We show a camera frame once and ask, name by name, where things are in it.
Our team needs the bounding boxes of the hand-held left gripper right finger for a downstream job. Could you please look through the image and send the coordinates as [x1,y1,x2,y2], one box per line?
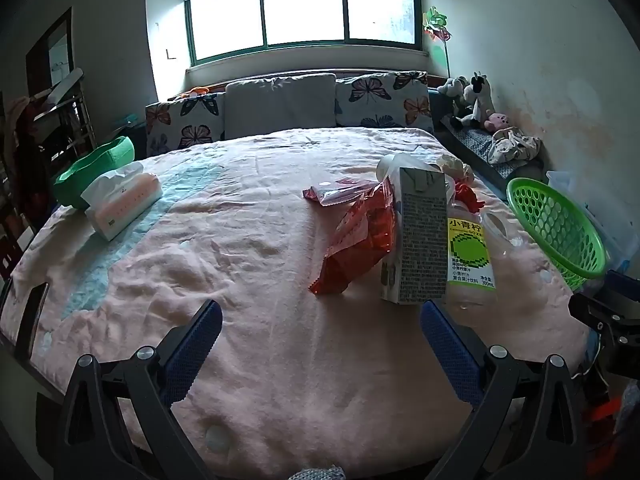
[420,300,597,480]

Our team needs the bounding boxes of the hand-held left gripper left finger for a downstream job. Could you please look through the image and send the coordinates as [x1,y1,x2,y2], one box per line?
[36,299,223,480]

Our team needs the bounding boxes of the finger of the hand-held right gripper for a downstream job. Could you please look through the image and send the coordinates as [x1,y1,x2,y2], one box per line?
[606,270,640,305]
[568,291,640,334]

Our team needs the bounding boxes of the lime juice bottle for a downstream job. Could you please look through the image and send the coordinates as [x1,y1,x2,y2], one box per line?
[446,197,496,306]

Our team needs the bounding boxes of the green plastic basket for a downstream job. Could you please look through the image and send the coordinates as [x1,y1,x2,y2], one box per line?
[506,177,608,292]

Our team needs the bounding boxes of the grey drink carton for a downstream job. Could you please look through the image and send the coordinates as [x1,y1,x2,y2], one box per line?
[380,166,449,305]

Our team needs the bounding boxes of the clear plastic cup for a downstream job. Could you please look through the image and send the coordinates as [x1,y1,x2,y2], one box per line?
[376,154,403,182]
[480,210,522,248]

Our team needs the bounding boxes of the large red snack bag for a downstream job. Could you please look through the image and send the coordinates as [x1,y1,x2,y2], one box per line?
[308,180,401,296]

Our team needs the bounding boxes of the red mesh net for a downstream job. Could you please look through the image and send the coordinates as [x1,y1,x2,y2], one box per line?
[452,182,486,213]

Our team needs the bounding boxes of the white mesh net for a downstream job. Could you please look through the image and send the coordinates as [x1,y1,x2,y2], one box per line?
[436,156,475,183]

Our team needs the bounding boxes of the pink red snack wrapper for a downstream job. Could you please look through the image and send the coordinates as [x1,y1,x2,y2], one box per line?
[302,177,386,207]

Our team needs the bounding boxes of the person's left forearm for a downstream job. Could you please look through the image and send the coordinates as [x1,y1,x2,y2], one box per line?
[292,466,347,480]

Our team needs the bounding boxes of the clear plastic storage box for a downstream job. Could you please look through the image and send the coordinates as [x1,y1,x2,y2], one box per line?
[546,170,640,271]

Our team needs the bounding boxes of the red plastic object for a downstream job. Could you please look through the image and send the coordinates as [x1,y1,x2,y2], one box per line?
[580,399,623,427]

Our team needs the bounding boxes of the pink blanket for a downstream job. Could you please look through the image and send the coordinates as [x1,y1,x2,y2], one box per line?
[0,127,591,471]

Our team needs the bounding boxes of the tissue pack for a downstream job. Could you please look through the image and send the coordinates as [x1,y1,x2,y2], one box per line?
[80,161,163,242]

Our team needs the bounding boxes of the crumpled pale cloth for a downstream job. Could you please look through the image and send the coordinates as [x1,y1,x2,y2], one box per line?
[487,127,542,165]

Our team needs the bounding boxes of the patterned grey mat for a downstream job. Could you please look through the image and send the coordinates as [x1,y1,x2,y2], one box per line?
[447,125,546,191]

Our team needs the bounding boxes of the green plastic basin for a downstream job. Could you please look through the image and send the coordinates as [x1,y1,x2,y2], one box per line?
[52,136,136,209]

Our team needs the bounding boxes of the butterfly print pillow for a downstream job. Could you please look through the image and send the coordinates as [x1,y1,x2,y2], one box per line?
[145,92,227,151]
[335,71,435,133]

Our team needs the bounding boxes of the plush cow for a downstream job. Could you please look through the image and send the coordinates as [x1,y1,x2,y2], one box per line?
[450,71,496,128]

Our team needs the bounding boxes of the hanging dark clothes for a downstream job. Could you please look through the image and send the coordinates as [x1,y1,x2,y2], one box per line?
[4,95,42,231]

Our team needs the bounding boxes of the plain pale pillow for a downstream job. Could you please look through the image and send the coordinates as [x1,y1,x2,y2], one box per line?
[224,73,338,140]

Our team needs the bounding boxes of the grey plush toy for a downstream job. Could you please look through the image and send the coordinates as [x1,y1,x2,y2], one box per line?
[437,76,471,106]

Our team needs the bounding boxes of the metal shelf rack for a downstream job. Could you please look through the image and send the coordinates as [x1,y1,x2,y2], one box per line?
[30,67,98,161]

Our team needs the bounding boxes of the dark framed mirror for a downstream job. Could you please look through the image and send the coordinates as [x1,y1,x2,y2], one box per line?
[25,7,76,96]

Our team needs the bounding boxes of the colourful pinwheel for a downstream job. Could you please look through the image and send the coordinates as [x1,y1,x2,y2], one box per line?
[422,6,453,78]

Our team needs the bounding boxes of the green framed window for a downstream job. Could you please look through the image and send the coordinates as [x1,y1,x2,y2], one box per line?
[185,0,423,66]

